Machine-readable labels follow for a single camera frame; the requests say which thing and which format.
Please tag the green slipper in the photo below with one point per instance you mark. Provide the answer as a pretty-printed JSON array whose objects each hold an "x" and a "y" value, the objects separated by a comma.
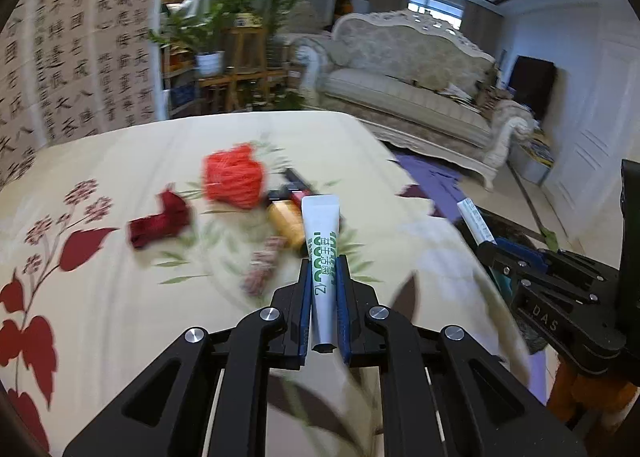
[{"x": 551, "y": 239}]

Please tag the window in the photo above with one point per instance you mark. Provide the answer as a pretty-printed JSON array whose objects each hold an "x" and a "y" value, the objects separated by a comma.
[{"x": 435, "y": 9}]

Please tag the plant in white pot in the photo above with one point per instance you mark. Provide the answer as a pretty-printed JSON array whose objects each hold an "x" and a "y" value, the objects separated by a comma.
[{"x": 210, "y": 64}]

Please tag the wooden plant stand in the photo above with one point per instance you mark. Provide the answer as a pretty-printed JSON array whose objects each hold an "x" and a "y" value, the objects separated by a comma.
[{"x": 245, "y": 72}]

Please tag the small leafy floor plant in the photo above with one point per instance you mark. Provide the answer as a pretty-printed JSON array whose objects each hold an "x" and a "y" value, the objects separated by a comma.
[{"x": 290, "y": 99}]

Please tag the tall potted plant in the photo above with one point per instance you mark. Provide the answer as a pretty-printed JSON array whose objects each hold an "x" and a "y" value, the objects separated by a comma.
[{"x": 280, "y": 2}]

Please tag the purple floor cloth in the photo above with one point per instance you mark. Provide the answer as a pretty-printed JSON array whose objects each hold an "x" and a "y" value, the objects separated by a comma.
[{"x": 430, "y": 177}]

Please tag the calligraphy wall hanging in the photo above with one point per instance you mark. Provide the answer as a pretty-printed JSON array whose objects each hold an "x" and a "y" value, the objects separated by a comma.
[{"x": 75, "y": 47}]

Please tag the person's right forearm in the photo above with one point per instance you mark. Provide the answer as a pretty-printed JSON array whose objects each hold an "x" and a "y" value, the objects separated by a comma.
[{"x": 600, "y": 397}]

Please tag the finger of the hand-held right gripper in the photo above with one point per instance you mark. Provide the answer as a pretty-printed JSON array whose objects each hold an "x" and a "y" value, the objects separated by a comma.
[
  {"x": 500, "y": 262},
  {"x": 525, "y": 251}
]

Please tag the ornate white sofa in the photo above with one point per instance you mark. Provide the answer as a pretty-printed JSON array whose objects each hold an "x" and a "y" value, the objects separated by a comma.
[{"x": 400, "y": 97}]

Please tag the grey storage box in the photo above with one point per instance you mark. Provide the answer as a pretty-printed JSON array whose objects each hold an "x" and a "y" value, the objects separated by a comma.
[{"x": 532, "y": 164}]

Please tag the white door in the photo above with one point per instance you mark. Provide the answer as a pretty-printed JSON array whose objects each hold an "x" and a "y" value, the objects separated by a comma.
[{"x": 595, "y": 137}]

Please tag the small yellow bottle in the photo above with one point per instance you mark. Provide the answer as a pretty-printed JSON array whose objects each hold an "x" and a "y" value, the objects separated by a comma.
[{"x": 287, "y": 224}]

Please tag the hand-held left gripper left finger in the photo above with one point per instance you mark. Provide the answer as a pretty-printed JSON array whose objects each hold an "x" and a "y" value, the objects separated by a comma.
[{"x": 303, "y": 309}]

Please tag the floral tablecloth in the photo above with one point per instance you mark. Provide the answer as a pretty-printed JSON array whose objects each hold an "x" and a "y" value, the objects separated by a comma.
[{"x": 150, "y": 297}]

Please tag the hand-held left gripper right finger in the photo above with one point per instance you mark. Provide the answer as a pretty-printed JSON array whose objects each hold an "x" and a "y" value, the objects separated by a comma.
[{"x": 343, "y": 309}]

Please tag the black tube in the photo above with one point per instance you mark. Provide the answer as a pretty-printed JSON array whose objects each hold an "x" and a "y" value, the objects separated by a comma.
[{"x": 298, "y": 180}]

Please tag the blue crate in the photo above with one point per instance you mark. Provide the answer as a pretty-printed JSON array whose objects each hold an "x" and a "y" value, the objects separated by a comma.
[{"x": 181, "y": 96}]

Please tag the white tube green print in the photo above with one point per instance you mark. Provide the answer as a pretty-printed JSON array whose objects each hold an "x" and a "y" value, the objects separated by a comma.
[{"x": 322, "y": 247}]

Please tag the ornate white armchair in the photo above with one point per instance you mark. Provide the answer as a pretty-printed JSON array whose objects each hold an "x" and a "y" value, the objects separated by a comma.
[{"x": 310, "y": 19}]

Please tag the red foam fruit net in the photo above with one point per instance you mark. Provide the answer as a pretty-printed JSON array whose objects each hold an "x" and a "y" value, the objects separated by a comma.
[{"x": 232, "y": 177}]

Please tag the red wrapper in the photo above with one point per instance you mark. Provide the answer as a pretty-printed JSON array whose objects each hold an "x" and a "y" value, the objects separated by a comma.
[{"x": 160, "y": 222}]

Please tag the blue and white tube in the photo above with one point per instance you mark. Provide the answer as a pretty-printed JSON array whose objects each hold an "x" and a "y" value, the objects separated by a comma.
[{"x": 475, "y": 222}]

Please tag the black covered television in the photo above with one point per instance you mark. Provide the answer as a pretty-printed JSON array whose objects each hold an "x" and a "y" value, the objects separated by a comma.
[{"x": 532, "y": 87}]

